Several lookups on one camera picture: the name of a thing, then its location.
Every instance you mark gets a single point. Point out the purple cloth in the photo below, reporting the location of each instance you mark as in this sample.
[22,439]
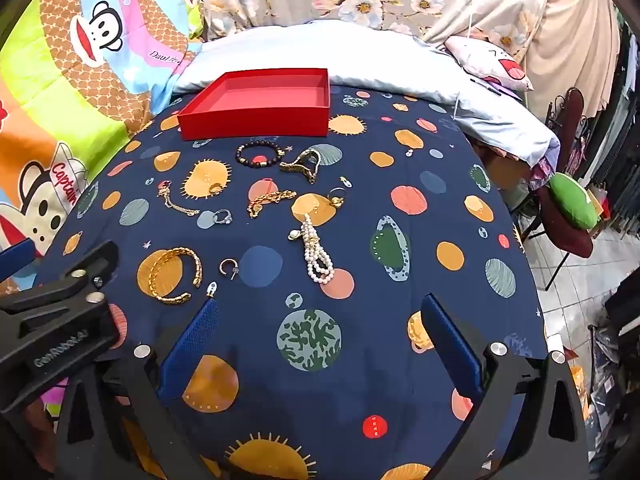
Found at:
[505,91]

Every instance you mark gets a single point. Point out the red cardboard box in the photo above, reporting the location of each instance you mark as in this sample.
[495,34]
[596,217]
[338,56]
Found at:
[250,127]

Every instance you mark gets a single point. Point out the light blue duvet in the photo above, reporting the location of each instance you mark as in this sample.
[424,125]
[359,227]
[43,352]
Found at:
[300,45]

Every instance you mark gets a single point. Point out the navy planet print sheet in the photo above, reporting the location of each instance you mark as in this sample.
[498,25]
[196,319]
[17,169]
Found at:
[350,360]

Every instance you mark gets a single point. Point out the gold hair clip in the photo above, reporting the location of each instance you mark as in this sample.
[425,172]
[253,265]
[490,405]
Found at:
[295,165]

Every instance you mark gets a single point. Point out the gold cuff bangle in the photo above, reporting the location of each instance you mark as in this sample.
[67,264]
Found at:
[172,299]

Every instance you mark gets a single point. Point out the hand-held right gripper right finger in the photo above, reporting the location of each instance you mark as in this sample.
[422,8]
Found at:
[452,350]

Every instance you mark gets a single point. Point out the black metal chair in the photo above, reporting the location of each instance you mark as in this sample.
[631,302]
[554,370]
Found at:
[575,110]

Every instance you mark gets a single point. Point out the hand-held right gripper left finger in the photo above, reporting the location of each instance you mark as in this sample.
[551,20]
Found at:
[192,345]

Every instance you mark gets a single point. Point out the colourful monkey print blanket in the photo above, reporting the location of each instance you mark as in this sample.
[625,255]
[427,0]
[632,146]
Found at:
[75,85]

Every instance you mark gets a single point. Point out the green cushion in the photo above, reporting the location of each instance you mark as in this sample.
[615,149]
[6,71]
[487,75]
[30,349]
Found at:
[575,202]

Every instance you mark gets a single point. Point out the hanging dark clothes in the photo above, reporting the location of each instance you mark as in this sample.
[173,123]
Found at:
[625,160]

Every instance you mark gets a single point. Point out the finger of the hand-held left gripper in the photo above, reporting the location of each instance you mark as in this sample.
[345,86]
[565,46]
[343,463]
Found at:
[15,260]
[100,260]

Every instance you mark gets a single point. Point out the dark plastic bags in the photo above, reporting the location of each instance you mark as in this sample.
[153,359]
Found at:
[620,360]

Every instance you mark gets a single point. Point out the silver hoop earring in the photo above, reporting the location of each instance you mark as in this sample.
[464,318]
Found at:
[223,266]

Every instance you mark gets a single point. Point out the white cat face pillow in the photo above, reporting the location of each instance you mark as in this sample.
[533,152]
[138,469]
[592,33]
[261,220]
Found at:
[490,62]

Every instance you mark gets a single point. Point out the beige curtain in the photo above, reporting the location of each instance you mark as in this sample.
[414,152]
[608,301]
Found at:
[575,35]

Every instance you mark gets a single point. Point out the maroon cushion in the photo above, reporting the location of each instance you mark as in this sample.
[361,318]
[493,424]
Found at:
[565,240]

